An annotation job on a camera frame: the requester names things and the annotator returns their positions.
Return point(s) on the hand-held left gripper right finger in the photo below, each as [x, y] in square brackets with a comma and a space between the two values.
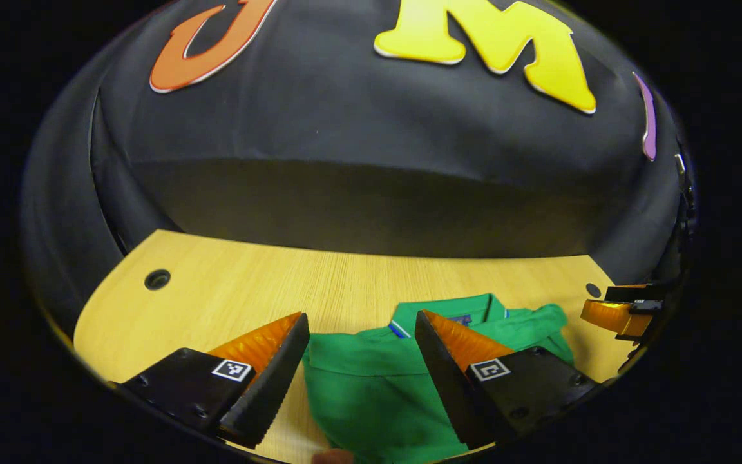
[442, 380]

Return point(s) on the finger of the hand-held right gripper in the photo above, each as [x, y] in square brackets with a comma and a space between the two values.
[616, 316]
[635, 294]

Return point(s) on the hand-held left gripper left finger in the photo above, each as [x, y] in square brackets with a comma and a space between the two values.
[277, 380]

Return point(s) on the green T-shirt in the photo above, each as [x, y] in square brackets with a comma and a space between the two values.
[371, 386]

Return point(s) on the black round table grommet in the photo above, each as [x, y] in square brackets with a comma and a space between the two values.
[593, 290]
[157, 279]

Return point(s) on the black backdrop cloth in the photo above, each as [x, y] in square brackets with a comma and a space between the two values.
[345, 129]

